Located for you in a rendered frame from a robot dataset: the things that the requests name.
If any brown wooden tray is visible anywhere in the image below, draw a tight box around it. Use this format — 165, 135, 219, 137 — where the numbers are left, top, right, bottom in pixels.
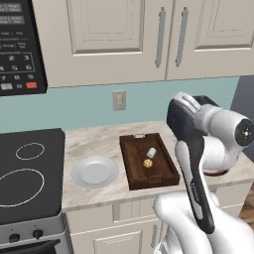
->
119, 132, 181, 191

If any grey base cupboard handle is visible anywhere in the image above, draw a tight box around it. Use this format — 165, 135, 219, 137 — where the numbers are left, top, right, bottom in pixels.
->
150, 224, 159, 249

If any dark red-rimmed plate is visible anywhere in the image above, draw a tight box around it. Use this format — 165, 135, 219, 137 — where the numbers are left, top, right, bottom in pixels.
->
201, 167, 231, 177

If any black microwave oven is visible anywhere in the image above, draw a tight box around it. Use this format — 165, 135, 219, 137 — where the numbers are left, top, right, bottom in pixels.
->
0, 0, 49, 97

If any black hob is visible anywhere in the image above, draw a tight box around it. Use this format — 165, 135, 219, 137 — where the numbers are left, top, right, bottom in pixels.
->
0, 128, 66, 226

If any white round plate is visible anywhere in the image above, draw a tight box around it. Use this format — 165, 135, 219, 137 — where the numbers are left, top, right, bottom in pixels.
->
70, 155, 120, 191

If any beige wall switch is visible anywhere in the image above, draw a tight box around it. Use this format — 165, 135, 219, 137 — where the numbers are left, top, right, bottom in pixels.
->
112, 89, 127, 112

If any black oven knob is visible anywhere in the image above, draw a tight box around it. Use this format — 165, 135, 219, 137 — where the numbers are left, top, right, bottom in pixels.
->
32, 229, 45, 240
8, 233, 21, 243

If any beige base cupboard door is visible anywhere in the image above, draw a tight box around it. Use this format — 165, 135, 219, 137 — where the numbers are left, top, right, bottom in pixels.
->
70, 219, 164, 254

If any beige drawer front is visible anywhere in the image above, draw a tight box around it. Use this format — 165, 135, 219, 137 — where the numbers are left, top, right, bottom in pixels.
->
112, 197, 159, 223

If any silver oven front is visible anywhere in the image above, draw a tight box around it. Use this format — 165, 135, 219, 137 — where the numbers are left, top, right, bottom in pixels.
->
0, 212, 73, 254

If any beige wall cupboard door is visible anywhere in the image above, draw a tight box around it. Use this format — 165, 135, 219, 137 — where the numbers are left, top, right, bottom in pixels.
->
32, 0, 175, 89
165, 0, 254, 81

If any black oven door handle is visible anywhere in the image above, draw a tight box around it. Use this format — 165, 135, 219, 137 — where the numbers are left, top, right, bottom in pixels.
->
0, 239, 62, 254

